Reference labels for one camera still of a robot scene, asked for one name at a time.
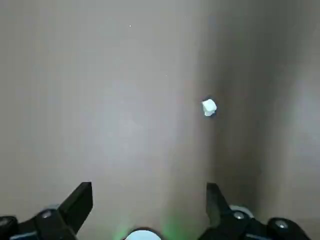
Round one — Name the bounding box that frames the white modeling clay lump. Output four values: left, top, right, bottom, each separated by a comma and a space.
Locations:
201, 98, 218, 118

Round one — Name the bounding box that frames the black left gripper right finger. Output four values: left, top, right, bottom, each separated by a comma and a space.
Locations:
197, 182, 320, 240

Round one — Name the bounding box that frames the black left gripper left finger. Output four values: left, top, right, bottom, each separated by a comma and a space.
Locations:
0, 181, 94, 240

